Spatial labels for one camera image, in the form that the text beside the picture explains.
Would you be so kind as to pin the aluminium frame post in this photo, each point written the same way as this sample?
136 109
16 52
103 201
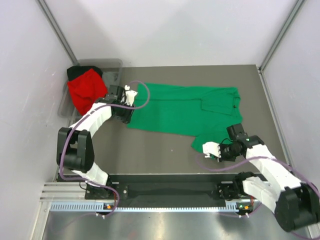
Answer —
57 30
298 5

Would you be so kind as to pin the green t-shirt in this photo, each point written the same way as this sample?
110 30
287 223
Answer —
202 112

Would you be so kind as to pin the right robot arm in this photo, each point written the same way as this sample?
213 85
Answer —
294 203

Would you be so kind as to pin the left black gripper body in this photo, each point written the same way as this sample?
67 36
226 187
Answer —
124 114

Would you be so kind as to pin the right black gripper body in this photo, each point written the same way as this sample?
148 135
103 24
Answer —
228 152

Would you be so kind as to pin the slotted grey cable duct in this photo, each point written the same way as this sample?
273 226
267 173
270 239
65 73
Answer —
101 207

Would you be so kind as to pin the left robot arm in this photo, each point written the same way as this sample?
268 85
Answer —
75 149

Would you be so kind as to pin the grey plastic bin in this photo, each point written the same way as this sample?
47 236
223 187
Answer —
112 74

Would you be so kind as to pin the left aluminium frame post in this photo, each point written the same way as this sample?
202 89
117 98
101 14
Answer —
57 30

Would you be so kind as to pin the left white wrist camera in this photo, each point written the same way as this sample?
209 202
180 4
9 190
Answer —
128 96

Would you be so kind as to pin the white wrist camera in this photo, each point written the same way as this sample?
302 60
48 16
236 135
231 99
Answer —
210 149
128 96

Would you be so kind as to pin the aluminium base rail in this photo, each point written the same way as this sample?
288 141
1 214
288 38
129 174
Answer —
63 191

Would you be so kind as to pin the black t-shirt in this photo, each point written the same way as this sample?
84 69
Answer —
75 71

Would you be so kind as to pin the right aluminium frame post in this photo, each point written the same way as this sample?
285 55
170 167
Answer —
298 5

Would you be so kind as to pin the red t-shirt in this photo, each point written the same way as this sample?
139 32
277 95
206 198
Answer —
85 90

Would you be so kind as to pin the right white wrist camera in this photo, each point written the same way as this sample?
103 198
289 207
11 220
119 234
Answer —
210 149

